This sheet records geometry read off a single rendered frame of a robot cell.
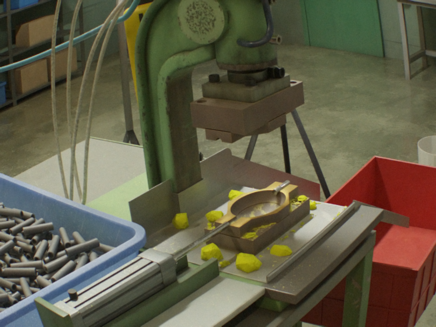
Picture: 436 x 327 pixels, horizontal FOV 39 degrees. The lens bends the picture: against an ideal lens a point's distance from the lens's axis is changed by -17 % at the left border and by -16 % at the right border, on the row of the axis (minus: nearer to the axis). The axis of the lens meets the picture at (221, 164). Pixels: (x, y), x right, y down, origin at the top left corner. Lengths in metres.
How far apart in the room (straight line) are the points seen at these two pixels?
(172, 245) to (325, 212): 0.26
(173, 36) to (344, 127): 3.63
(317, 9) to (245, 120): 6.22
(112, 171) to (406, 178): 0.91
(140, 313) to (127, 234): 0.23
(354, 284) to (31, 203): 0.64
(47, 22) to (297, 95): 5.78
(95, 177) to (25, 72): 5.11
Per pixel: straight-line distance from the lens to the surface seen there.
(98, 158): 1.67
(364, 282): 1.23
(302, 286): 0.97
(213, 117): 1.00
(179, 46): 1.10
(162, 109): 1.13
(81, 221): 1.18
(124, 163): 1.61
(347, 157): 4.15
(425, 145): 3.43
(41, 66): 6.76
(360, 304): 1.26
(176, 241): 1.12
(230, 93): 1.01
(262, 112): 1.01
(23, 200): 1.34
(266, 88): 1.02
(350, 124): 4.74
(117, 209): 1.27
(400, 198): 2.08
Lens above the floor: 1.51
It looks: 21 degrees down
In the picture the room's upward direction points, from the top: 6 degrees counter-clockwise
